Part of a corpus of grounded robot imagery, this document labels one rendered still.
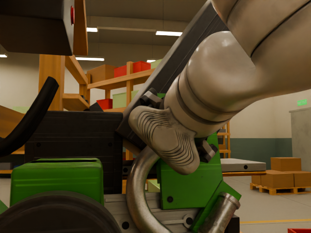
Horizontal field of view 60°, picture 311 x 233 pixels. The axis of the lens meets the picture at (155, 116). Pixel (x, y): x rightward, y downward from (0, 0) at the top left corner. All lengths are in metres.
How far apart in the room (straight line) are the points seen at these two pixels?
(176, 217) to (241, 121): 9.93
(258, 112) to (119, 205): 10.31
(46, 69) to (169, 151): 1.05
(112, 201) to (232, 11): 0.36
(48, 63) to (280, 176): 5.88
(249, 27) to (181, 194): 0.35
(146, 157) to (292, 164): 6.93
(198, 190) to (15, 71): 9.98
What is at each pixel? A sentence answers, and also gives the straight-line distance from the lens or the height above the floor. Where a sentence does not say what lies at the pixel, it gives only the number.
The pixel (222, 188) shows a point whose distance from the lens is 0.50.
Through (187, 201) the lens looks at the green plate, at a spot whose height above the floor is 1.08.
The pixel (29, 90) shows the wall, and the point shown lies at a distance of 10.04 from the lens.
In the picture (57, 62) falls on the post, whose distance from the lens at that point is 1.29.
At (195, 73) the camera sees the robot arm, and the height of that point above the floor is 1.24.
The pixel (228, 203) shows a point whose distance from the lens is 0.47.
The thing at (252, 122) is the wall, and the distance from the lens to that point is 10.57.
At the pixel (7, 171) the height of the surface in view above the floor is 0.24.
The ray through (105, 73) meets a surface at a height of 2.24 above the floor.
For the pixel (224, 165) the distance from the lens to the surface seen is 0.65.
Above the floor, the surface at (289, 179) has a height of 0.32.
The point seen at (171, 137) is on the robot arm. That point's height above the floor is 1.19.
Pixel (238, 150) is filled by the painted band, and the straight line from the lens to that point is 10.30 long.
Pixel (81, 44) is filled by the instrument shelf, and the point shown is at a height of 1.50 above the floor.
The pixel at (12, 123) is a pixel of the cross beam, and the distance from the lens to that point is 0.91.
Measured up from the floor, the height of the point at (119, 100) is 1.77.
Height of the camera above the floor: 1.18
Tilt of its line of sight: 5 degrees up
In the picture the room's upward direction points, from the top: straight up
